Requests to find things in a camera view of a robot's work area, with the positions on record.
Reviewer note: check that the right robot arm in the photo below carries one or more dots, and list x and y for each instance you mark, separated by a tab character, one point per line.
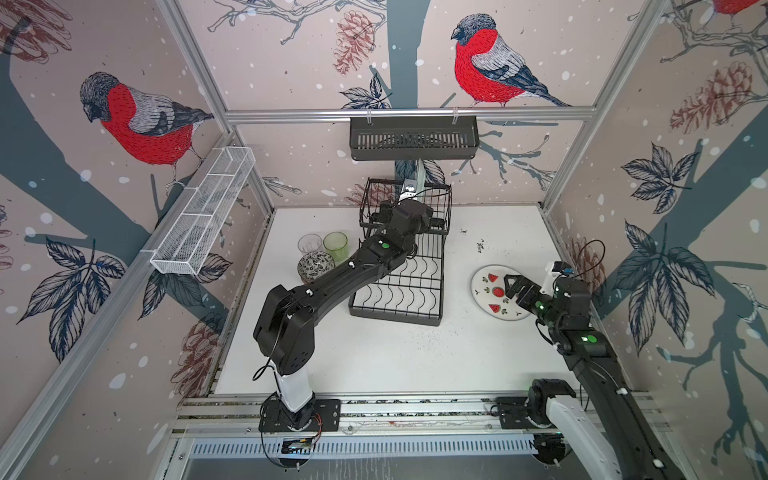
622	445

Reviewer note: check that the pink floral bowl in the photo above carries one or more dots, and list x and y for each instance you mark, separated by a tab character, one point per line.
314	264

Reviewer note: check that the green plate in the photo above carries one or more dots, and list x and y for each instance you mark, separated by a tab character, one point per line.
419	176

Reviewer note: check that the aluminium front rail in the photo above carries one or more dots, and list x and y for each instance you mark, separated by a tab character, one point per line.
361	414

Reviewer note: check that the aluminium top crossbar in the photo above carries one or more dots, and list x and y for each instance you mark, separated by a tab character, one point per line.
303	116

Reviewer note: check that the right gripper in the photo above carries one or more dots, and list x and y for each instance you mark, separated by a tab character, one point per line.
532	287

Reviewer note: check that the white mesh wall basket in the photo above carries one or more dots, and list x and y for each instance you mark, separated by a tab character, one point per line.
190	239

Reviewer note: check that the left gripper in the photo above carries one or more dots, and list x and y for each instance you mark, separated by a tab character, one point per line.
385	210

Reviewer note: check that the white plate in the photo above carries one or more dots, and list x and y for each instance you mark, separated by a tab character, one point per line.
488	289

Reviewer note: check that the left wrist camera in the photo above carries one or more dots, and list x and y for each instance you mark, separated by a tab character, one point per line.
410	188

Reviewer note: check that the green glass tumbler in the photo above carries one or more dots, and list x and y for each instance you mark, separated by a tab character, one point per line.
336	245

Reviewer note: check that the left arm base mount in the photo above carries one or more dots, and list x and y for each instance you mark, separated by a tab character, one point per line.
316	416

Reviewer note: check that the black hanging wire shelf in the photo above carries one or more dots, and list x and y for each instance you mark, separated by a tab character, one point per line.
413	138

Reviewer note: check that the black two-tier dish rack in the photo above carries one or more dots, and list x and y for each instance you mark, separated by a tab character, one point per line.
412	293

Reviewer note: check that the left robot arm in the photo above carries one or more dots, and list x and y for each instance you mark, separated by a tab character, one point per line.
285	330

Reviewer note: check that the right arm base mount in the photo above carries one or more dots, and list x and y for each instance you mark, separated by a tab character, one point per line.
522	413

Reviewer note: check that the clear glass tumbler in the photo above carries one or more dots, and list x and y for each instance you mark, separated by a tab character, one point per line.
310	243

